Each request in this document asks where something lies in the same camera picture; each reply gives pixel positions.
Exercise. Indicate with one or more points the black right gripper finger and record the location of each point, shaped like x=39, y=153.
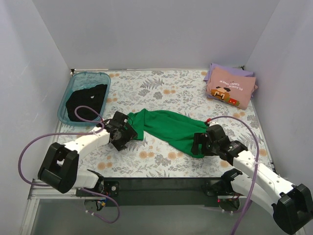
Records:
x=200, y=138
x=196, y=148

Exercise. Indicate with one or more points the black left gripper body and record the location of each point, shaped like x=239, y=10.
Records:
x=128, y=130

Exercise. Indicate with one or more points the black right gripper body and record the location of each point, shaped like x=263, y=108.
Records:
x=202, y=142

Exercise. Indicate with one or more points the green t shirt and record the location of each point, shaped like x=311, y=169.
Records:
x=175, y=129

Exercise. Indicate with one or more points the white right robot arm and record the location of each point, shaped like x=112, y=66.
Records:
x=290, y=205

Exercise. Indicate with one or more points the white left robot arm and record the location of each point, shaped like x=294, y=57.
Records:
x=60, y=165

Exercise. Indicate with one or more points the black t shirt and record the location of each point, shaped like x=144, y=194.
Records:
x=91, y=97

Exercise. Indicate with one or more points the floral table mat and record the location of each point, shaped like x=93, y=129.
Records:
x=182, y=92

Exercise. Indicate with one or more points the pink folded t shirt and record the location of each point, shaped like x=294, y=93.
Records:
x=232, y=89

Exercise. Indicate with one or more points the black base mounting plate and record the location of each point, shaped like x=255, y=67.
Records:
x=166, y=191

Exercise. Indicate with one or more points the blue plastic basket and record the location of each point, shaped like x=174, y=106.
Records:
x=82, y=80

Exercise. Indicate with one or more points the lavender folded t shirt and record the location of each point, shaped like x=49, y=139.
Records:
x=235, y=71

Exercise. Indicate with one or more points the aluminium frame rail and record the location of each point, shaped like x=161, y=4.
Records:
x=49, y=212

